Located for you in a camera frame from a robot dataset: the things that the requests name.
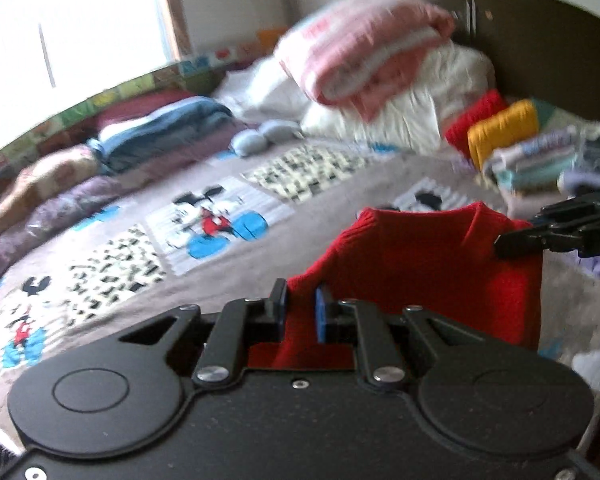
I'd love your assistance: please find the red knit sweater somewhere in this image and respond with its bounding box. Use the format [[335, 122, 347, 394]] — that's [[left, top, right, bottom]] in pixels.
[[248, 203, 543, 370]]

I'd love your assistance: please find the red folded garment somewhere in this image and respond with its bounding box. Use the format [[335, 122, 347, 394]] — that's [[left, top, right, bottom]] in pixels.
[[444, 89, 508, 159]]

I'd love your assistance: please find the white duvet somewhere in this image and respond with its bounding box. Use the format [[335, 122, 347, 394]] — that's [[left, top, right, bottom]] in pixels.
[[212, 41, 496, 156]]

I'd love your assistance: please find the light blue plush toy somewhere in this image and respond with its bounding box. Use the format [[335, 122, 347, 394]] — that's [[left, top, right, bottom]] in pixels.
[[230, 119, 301, 157]]

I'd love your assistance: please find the Mickey Mouse grey blanket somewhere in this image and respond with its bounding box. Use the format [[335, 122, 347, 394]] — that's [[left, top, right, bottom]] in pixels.
[[0, 134, 600, 436]]

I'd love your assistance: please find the yellow folded garment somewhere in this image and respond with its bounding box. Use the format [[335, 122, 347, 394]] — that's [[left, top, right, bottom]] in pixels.
[[467, 100, 540, 170]]

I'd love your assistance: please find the colourful foam bed barrier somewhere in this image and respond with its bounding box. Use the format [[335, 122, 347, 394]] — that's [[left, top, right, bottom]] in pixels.
[[0, 27, 287, 180]]

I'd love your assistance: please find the pink folded quilt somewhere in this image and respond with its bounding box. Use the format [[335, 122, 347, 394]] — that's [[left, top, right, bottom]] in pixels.
[[274, 0, 455, 122]]

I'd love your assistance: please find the pastel folded clothes stack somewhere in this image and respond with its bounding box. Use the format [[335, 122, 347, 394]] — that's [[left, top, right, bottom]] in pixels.
[[482, 125, 600, 219]]

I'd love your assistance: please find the dark wooden headboard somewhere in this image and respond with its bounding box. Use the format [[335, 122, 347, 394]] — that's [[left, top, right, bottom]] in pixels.
[[424, 0, 600, 122]]

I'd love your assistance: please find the patterned beige pillow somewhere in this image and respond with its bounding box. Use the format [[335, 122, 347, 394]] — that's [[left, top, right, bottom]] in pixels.
[[0, 144, 99, 233]]

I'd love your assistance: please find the purple quilt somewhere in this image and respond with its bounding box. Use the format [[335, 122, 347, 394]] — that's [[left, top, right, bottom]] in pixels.
[[0, 119, 247, 278]]

